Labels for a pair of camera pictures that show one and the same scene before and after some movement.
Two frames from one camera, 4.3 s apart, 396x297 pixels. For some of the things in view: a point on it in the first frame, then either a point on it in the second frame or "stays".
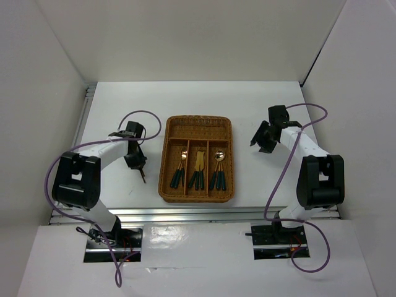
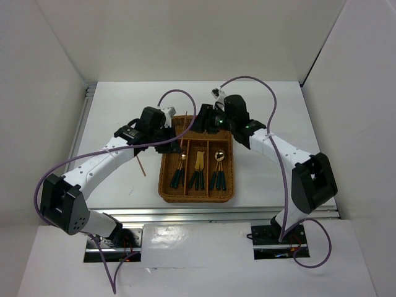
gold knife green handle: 197,168 stays
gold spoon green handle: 219,155 stays
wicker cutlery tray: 197,159 stays
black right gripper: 266,147 → 207,111
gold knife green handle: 201,170 stays
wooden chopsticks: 142,175 → 185,116
